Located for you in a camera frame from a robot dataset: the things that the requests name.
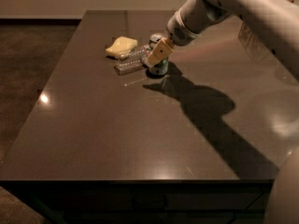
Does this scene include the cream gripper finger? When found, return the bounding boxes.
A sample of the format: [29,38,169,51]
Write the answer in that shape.
[145,37,174,68]

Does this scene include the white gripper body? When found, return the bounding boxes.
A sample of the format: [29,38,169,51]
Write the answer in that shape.
[166,9,200,46]

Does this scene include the green white 7up can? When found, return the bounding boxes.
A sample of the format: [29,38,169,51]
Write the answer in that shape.
[148,33,168,77]

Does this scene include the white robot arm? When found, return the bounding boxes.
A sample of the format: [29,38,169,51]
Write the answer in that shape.
[145,0,299,224]

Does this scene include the clear plastic water bottle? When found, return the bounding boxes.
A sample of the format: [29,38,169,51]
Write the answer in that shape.
[114,45,151,76]

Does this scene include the yellow sponge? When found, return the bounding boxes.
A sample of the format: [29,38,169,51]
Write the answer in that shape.
[106,36,138,60]

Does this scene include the dark cabinet drawers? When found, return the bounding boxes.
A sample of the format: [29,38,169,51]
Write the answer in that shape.
[1,181,272,224]

